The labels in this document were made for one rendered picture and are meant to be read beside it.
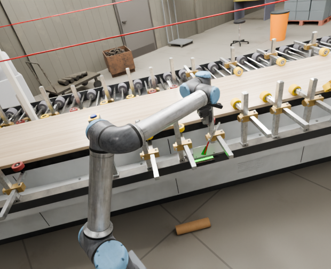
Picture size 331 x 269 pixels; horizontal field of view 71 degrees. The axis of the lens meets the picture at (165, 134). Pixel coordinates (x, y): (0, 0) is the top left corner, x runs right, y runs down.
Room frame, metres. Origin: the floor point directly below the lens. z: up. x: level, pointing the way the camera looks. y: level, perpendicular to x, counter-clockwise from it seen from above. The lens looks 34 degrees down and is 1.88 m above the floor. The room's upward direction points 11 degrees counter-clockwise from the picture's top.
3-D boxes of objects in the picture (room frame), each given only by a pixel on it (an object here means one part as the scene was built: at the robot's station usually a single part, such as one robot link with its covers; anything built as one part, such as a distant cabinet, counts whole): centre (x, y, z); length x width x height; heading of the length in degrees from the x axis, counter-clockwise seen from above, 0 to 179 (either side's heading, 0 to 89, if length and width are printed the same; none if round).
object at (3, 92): (4.34, 2.64, 0.64); 0.63 x 0.53 x 1.28; 34
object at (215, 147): (1.37, -0.31, 0.75); 0.26 x 0.01 x 0.10; 94
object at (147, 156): (1.36, 0.14, 0.82); 0.13 x 0.06 x 0.05; 94
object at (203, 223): (1.25, -0.08, 0.04); 0.30 x 0.08 x 0.08; 94
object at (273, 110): (1.43, -0.86, 0.94); 0.13 x 0.06 x 0.05; 94
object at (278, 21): (6.20, -3.41, 0.34); 0.44 x 0.43 x 0.68; 35
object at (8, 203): (1.26, 1.12, 0.81); 0.43 x 0.03 x 0.04; 4
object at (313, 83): (1.44, -1.08, 0.89); 0.03 x 0.03 x 0.48; 4
